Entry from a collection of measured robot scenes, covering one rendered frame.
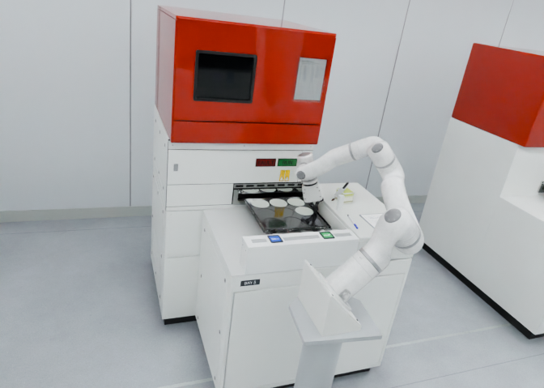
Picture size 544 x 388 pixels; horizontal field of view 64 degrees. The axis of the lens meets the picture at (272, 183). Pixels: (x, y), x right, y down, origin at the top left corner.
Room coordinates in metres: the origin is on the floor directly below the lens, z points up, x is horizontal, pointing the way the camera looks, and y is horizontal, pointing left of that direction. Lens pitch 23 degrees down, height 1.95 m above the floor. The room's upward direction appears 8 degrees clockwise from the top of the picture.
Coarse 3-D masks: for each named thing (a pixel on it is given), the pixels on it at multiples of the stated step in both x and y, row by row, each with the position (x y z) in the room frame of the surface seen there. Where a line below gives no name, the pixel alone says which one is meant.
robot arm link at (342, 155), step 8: (328, 152) 2.10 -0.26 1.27; (336, 152) 2.07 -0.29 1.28; (344, 152) 2.05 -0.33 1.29; (320, 160) 2.05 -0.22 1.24; (328, 160) 2.06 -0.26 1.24; (336, 160) 2.06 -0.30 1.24; (344, 160) 2.05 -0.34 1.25; (352, 160) 2.06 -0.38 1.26; (296, 168) 2.08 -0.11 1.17; (304, 168) 2.04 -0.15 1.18; (312, 168) 2.03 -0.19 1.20; (320, 168) 2.03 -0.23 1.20; (328, 168) 2.05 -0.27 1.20; (296, 176) 2.06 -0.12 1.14; (304, 176) 2.04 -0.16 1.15; (312, 176) 2.03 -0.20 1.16
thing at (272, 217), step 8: (248, 200) 2.19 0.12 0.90; (256, 208) 2.10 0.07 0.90; (264, 208) 2.12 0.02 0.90; (272, 208) 2.13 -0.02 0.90; (280, 208) 2.14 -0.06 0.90; (288, 208) 2.16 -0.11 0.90; (264, 216) 2.02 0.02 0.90; (272, 216) 2.04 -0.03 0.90; (280, 216) 2.05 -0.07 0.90; (288, 216) 2.06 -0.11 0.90; (296, 216) 2.07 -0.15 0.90; (304, 216) 2.09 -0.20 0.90; (312, 216) 2.10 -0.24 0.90; (264, 224) 1.93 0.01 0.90; (272, 224) 1.95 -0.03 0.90; (280, 224) 1.96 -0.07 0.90; (288, 224) 1.97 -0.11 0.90; (296, 224) 1.98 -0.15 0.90; (304, 224) 1.99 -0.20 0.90; (312, 224) 2.01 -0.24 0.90; (320, 224) 2.02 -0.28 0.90
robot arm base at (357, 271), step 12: (360, 252) 1.49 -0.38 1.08; (348, 264) 1.46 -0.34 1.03; (360, 264) 1.44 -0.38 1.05; (324, 276) 1.48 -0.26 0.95; (336, 276) 1.44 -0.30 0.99; (348, 276) 1.42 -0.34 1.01; (360, 276) 1.42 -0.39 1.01; (372, 276) 1.44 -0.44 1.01; (336, 288) 1.40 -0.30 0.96; (348, 288) 1.40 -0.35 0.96; (360, 288) 1.42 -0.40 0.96; (348, 300) 1.41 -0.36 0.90
